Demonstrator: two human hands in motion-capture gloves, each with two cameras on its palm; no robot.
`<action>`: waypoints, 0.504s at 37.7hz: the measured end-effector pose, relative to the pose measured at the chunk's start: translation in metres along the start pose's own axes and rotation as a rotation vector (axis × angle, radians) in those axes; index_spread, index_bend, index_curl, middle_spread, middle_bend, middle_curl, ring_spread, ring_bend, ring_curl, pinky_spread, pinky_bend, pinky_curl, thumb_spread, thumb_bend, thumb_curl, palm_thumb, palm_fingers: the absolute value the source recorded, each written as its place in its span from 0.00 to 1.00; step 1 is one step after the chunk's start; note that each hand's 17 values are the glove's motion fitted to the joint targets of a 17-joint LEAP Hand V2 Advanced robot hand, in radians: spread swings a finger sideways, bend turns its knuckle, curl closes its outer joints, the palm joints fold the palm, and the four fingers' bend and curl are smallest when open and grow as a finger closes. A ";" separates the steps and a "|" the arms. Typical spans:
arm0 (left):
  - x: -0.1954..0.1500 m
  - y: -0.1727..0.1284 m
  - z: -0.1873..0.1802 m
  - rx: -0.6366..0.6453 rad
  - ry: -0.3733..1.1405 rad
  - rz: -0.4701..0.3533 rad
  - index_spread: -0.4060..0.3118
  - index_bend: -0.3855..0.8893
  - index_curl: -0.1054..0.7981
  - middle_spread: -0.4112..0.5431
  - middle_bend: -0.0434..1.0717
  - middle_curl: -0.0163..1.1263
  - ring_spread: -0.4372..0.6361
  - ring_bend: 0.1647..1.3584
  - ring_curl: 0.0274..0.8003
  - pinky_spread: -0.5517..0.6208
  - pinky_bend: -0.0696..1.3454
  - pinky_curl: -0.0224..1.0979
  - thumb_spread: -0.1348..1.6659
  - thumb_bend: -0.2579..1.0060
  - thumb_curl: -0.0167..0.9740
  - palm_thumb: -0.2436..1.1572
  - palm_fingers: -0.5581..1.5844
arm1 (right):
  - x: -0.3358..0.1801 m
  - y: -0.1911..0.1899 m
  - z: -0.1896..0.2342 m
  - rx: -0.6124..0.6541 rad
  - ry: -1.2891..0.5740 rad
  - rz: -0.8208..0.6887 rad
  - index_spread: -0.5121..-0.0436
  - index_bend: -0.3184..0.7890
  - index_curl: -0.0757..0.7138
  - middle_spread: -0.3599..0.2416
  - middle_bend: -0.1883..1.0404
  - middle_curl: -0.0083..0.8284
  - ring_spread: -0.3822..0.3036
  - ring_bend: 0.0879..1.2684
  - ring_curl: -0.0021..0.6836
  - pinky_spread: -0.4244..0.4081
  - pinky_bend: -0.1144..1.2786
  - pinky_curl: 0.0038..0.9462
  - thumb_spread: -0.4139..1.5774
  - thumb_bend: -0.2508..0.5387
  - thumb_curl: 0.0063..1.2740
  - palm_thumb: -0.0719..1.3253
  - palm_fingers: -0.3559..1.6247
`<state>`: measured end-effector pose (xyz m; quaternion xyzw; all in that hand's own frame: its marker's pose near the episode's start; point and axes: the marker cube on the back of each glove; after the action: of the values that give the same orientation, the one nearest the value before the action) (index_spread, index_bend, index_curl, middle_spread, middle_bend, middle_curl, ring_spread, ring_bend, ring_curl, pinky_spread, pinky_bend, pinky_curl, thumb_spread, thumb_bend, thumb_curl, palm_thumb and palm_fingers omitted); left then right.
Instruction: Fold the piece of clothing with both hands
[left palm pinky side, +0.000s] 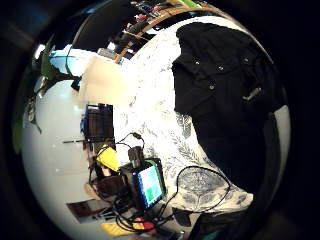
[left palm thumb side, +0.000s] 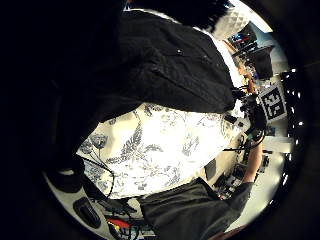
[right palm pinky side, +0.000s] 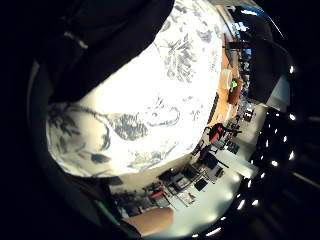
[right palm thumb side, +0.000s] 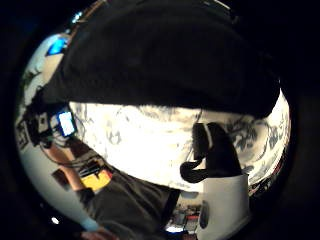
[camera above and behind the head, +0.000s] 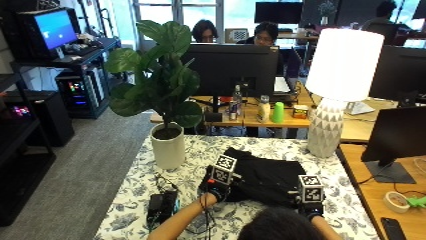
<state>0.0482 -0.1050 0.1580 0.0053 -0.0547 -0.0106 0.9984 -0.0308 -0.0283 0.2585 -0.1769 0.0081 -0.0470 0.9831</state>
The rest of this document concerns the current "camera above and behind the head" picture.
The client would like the person's right hand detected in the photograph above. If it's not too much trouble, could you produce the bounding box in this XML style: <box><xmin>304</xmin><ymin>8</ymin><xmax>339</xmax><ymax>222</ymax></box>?
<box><xmin>288</xmin><ymin>189</ymin><xmax>328</xmax><ymax>221</ymax></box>

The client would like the person's left hand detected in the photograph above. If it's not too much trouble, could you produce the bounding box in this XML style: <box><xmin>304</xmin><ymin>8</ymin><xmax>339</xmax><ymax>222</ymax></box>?
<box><xmin>199</xmin><ymin>165</ymin><xmax>244</xmax><ymax>203</ymax></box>

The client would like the black garment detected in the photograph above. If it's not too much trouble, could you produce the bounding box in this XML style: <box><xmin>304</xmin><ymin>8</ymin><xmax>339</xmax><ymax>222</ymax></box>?
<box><xmin>198</xmin><ymin>146</ymin><xmax>308</xmax><ymax>208</ymax></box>

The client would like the right glove marker cube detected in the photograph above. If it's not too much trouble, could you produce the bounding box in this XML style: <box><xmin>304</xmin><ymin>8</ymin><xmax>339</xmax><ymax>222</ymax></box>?
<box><xmin>297</xmin><ymin>174</ymin><xmax>327</xmax><ymax>204</ymax></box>

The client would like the glove marker cube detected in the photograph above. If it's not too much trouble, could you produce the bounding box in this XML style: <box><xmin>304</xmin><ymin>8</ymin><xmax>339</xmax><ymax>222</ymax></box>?
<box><xmin>210</xmin><ymin>154</ymin><xmax>239</xmax><ymax>186</ymax></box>
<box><xmin>297</xmin><ymin>174</ymin><xmax>327</xmax><ymax>204</ymax></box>

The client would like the left glove marker cube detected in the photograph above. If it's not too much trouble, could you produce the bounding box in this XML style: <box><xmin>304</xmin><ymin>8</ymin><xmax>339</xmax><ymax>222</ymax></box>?
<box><xmin>210</xmin><ymin>154</ymin><xmax>239</xmax><ymax>186</ymax></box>

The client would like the the person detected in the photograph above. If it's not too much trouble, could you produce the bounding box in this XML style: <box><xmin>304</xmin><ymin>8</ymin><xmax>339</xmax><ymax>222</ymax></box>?
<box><xmin>238</xmin><ymin>207</ymin><xmax>327</xmax><ymax>240</ymax></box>

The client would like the floral tablecloth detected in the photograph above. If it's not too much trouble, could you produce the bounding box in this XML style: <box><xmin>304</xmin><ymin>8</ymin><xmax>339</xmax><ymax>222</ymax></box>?
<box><xmin>94</xmin><ymin>134</ymin><xmax>381</xmax><ymax>240</ymax></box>

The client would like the white plant pot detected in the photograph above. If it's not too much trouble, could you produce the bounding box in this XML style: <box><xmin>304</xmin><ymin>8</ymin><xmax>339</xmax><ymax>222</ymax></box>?
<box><xmin>150</xmin><ymin>122</ymin><xmax>187</xmax><ymax>171</ymax></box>

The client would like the wooden desk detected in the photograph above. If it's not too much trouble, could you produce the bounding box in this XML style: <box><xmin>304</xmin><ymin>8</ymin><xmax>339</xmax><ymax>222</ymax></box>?
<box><xmin>150</xmin><ymin>81</ymin><xmax>401</xmax><ymax>144</ymax></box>
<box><xmin>337</xmin><ymin>143</ymin><xmax>426</xmax><ymax>240</ymax></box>

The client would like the roll of tape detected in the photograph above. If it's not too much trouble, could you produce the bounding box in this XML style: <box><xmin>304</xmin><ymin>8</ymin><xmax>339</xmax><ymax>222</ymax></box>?
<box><xmin>383</xmin><ymin>190</ymin><xmax>412</xmax><ymax>214</ymax></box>

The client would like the black smartphone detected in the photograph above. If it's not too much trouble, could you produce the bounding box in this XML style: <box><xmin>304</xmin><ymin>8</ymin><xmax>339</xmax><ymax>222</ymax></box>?
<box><xmin>380</xmin><ymin>217</ymin><xmax>408</xmax><ymax>240</ymax></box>

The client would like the white patterned lamp base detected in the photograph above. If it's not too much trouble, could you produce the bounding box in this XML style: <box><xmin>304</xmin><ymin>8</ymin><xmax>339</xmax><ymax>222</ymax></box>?
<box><xmin>307</xmin><ymin>97</ymin><xmax>348</xmax><ymax>159</ymax></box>

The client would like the slim drink can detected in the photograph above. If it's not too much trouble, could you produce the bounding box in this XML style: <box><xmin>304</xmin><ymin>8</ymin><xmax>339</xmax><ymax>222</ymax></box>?
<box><xmin>228</xmin><ymin>100</ymin><xmax>240</xmax><ymax>122</ymax></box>

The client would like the pale squeeze bottle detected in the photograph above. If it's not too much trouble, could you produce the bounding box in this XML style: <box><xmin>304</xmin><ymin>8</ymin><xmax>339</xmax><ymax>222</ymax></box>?
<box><xmin>256</xmin><ymin>94</ymin><xmax>272</xmax><ymax>124</ymax></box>

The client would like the green plastic cup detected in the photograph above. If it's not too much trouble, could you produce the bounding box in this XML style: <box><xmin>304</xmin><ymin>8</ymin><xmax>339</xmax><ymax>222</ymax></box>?
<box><xmin>271</xmin><ymin>101</ymin><xmax>287</xmax><ymax>124</ymax></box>

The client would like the clear plastic bottle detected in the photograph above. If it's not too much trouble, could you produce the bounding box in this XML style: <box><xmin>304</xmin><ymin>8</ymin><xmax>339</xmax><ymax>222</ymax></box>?
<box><xmin>232</xmin><ymin>84</ymin><xmax>244</xmax><ymax>114</ymax></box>

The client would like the small colourful box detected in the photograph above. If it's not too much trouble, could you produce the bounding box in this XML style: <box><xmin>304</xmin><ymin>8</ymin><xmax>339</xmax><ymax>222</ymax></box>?
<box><xmin>292</xmin><ymin>104</ymin><xmax>311</xmax><ymax>120</ymax></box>

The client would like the black computer monitor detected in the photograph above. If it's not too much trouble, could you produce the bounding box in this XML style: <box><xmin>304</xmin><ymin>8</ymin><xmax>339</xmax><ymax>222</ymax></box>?
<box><xmin>360</xmin><ymin>105</ymin><xmax>426</xmax><ymax>185</ymax></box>
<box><xmin>368</xmin><ymin>44</ymin><xmax>426</xmax><ymax>103</ymax></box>
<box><xmin>182</xmin><ymin>43</ymin><xmax>281</xmax><ymax>98</ymax></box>
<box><xmin>254</xmin><ymin>1</ymin><xmax>305</xmax><ymax>25</ymax></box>

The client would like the green leafy plant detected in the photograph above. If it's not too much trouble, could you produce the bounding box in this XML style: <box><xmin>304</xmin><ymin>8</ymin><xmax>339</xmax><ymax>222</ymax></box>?
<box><xmin>104</xmin><ymin>20</ymin><xmax>204</xmax><ymax>130</ymax></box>

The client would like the computer tower with lights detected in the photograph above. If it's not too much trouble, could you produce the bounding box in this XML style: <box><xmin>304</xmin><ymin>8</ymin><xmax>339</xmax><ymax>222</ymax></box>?
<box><xmin>55</xmin><ymin>71</ymin><xmax>100</xmax><ymax>114</ymax></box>

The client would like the white lamp shade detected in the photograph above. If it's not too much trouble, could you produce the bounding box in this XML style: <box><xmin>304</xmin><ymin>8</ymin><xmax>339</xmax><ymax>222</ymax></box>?
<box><xmin>304</xmin><ymin>28</ymin><xmax>387</xmax><ymax>103</ymax></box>

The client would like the black shelf rack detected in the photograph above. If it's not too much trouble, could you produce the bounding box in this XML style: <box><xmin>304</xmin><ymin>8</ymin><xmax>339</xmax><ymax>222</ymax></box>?
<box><xmin>10</xmin><ymin>36</ymin><xmax>123</xmax><ymax>120</ymax></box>

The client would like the monitor with blue screen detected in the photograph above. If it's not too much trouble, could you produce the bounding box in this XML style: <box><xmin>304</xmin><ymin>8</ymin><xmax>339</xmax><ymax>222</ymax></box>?
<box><xmin>17</xmin><ymin>7</ymin><xmax>83</xmax><ymax>61</ymax></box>

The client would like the black device with cables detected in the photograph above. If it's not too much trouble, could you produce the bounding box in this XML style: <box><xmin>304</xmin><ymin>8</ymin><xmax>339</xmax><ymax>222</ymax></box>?
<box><xmin>146</xmin><ymin>189</ymin><xmax>182</xmax><ymax>225</ymax></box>

